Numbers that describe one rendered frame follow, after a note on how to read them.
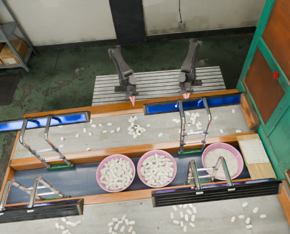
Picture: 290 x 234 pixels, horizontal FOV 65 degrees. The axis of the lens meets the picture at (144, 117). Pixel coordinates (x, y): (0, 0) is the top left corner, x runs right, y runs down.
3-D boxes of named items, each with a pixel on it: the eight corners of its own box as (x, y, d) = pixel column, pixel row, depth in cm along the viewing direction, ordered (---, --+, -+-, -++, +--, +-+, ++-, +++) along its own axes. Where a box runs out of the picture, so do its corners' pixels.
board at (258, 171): (235, 136, 160) (236, 135, 159) (257, 134, 159) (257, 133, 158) (252, 182, 141) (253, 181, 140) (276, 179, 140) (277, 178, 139)
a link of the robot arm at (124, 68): (133, 71, 168) (117, 40, 177) (122, 75, 166) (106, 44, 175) (133, 79, 180) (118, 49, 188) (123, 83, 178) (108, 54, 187)
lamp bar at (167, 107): (143, 106, 148) (142, 99, 143) (238, 94, 146) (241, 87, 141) (144, 116, 144) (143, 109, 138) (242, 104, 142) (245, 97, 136)
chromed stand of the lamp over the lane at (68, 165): (52, 148, 179) (22, 115, 143) (77, 145, 178) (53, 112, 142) (48, 171, 168) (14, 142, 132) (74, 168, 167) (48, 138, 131)
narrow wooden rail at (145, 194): (6, 209, 157) (-4, 205, 148) (269, 181, 151) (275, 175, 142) (4, 217, 153) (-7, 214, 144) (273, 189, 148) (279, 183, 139)
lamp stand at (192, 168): (183, 185, 153) (187, 156, 116) (212, 181, 152) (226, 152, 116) (188, 214, 142) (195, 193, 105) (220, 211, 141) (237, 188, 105)
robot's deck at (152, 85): (97, 79, 226) (95, 75, 223) (218, 69, 218) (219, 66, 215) (84, 162, 174) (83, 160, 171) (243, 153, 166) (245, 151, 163)
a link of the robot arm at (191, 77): (193, 81, 193) (200, 43, 173) (185, 79, 195) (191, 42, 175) (194, 78, 198) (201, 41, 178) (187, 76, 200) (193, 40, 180)
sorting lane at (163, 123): (22, 128, 188) (21, 127, 186) (241, 102, 182) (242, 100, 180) (13, 162, 170) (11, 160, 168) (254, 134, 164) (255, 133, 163)
